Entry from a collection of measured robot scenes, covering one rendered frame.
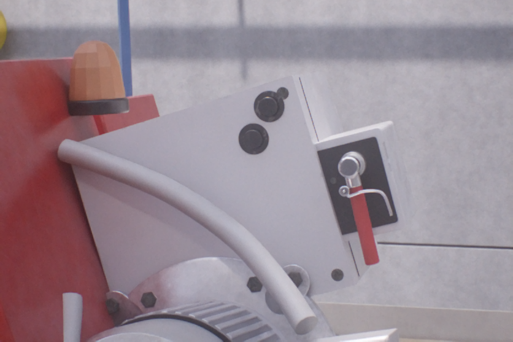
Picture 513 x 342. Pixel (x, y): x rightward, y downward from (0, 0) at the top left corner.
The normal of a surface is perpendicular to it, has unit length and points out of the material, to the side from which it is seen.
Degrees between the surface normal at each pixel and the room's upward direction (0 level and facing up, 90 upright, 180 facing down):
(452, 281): 90
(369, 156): 90
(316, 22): 90
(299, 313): 46
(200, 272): 81
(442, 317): 90
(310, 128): 72
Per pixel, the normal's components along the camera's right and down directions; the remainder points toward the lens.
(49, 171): 0.91, -0.31
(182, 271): -0.22, -0.07
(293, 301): -0.25, -0.63
